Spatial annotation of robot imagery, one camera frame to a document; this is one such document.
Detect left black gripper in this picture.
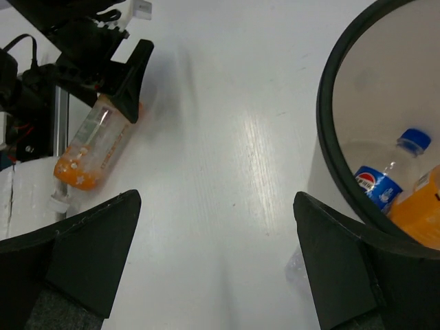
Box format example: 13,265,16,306
41,16,155,124

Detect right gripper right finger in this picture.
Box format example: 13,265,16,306
293,192,439,329

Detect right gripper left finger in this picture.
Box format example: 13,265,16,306
1,190,141,329

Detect long orange bottle white cap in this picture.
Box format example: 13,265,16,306
49,94,135,213

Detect short orange juice bottle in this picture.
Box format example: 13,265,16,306
388,166,439,250

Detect Pepsi bottle blue label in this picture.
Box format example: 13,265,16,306
354,128,431,215

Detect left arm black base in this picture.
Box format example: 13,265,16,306
1,34,56,162

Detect white bin with black rim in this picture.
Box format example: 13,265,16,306
316,1,439,241

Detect silver tape patch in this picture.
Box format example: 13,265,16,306
1,157,69,240

